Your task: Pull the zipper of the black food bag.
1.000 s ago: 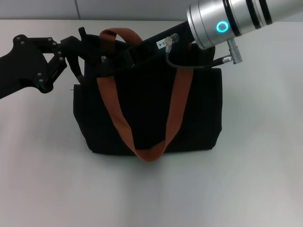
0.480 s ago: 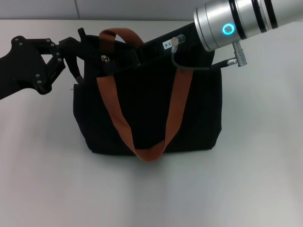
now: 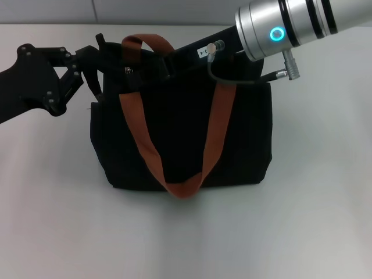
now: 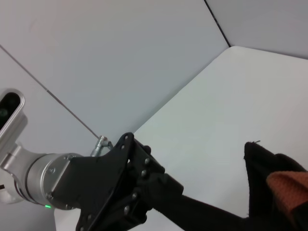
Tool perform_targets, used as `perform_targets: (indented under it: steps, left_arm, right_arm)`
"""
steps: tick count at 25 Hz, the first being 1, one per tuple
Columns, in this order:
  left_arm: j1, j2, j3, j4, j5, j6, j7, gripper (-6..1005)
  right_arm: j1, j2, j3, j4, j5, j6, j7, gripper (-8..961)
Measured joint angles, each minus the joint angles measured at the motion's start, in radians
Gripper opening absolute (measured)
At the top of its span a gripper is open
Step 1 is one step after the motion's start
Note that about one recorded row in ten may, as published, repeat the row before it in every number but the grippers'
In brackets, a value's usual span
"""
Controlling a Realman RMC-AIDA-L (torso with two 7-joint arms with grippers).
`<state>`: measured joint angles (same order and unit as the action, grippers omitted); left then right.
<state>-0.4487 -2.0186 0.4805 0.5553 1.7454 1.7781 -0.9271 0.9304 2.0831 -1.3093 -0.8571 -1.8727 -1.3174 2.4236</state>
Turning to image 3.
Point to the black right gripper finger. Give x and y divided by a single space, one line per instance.
136 82
148 62

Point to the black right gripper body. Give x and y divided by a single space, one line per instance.
203 55

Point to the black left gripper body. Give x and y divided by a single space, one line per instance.
29 78

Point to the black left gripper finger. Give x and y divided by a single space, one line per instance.
88 56
72 80

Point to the white and silver right robot arm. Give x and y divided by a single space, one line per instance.
305 23

